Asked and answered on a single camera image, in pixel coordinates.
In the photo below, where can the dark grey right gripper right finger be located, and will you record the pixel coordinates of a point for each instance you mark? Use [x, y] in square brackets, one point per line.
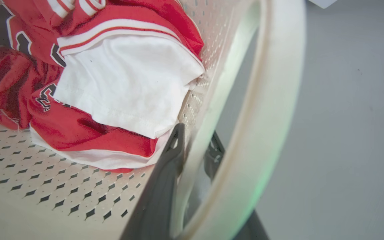
[214, 156]

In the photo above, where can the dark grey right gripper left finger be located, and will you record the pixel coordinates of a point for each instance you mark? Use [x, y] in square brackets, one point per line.
[158, 200]

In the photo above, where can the white perforated plastic laundry basket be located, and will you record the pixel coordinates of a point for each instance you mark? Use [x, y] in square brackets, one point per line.
[62, 186]

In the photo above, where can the red and white sports jersey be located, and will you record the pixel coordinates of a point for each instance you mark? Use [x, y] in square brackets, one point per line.
[118, 83]

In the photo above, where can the white object corner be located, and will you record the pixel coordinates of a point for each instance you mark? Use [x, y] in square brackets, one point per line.
[322, 2]

